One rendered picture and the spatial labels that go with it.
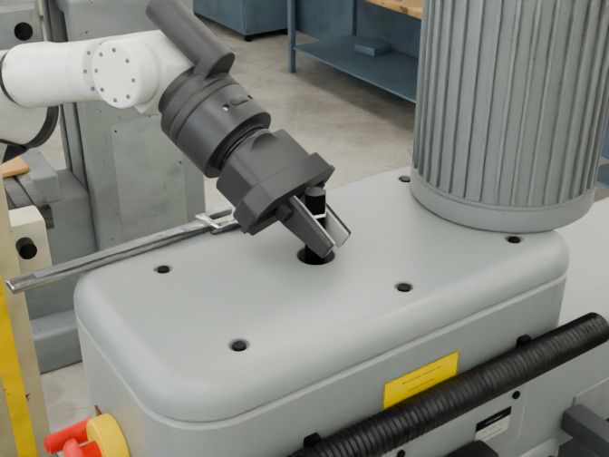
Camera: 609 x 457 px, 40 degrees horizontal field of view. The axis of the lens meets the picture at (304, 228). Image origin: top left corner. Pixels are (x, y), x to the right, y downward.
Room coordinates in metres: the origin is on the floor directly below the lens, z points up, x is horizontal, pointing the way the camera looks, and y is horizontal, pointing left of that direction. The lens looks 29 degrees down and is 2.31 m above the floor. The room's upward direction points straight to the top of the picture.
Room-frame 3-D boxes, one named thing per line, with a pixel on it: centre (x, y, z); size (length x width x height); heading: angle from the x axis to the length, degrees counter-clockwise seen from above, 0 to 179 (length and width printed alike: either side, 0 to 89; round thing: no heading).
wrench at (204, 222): (0.71, 0.17, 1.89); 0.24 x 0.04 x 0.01; 126
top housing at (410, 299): (0.71, -0.02, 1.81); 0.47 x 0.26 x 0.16; 124
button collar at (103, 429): (0.58, 0.18, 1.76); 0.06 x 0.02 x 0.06; 34
